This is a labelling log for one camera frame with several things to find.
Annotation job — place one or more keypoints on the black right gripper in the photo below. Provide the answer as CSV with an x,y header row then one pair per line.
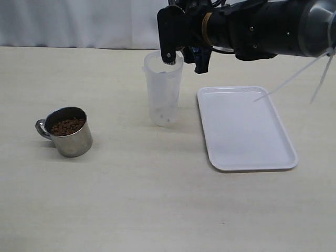
x,y
180,27

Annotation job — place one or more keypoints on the translucent plastic tall container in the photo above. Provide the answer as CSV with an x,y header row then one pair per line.
x,y
163,88

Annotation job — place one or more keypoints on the steel mug with pellets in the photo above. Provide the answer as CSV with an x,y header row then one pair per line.
x,y
68,129

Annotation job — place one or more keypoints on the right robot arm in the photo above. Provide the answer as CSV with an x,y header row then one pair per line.
x,y
249,30

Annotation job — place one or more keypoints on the white backdrop curtain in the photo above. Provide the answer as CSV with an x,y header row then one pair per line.
x,y
80,24

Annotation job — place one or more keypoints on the white rectangular plastic tray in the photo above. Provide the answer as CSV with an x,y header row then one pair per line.
x,y
243,131

